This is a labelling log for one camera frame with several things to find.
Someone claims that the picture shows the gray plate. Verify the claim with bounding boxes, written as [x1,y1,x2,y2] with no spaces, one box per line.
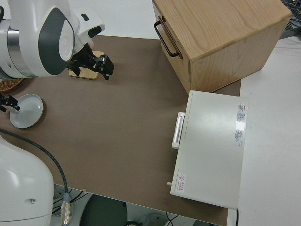
[9,93,45,129]

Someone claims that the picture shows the small wooden block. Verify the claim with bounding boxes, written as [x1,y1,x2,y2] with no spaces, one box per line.
[68,50,105,81]

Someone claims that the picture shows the brown wicker basket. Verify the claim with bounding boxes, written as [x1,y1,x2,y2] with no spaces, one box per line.
[0,77,26,92]

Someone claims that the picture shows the brown table mat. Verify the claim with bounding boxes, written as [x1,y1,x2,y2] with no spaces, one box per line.
[0,35,243,226]

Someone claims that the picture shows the wooden drawer box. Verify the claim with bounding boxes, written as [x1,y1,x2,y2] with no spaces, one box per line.
[151,0,293,93]

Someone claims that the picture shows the white toaster oven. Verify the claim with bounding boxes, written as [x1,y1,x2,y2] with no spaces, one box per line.
[166,90,249,210]

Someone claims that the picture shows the black round stand base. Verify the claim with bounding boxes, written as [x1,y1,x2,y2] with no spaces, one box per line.
[81,195,127,226]

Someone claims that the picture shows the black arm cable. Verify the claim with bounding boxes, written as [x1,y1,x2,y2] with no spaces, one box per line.
[0,128,72,226]

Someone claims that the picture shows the black drawer handle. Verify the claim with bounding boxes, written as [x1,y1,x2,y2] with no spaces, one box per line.
[154,20,180,58]

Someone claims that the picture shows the tangled black cables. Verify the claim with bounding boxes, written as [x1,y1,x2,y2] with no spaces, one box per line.
[285,0,301,40]

